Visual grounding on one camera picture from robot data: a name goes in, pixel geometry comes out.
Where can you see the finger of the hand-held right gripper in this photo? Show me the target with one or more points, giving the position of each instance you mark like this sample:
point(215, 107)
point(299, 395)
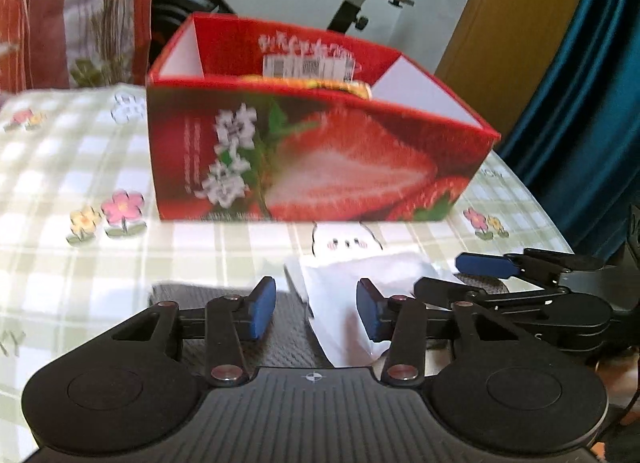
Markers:
point(440, 289)
point(487, 265)

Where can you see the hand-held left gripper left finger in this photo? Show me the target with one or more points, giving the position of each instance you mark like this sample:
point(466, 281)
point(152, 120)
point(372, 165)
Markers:
point(262, 305)

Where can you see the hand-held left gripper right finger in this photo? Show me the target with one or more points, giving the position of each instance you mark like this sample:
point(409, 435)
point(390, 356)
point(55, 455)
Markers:
point(367, 310)

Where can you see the cream white cloth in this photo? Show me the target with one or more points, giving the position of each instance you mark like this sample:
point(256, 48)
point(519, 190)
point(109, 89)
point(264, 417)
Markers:
point(340, 283)

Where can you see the grey knitted cloth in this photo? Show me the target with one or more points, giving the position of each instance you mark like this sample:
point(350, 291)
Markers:
point(290, 338)

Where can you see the red strawberry print box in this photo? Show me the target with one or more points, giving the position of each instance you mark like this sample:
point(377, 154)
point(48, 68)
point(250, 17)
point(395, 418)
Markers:
point(325, 168)

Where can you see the teal curtain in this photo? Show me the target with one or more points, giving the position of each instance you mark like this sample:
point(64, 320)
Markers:
point(590, 118)

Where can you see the green checked tablecloth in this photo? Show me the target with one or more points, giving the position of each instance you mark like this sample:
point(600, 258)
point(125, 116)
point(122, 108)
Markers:
point(75, 168)

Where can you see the wooden door panel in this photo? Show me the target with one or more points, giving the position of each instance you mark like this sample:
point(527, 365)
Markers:
point(500, 18)

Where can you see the red printed backdrop cloth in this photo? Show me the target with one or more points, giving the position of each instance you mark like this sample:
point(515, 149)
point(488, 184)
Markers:
point(50, 18)

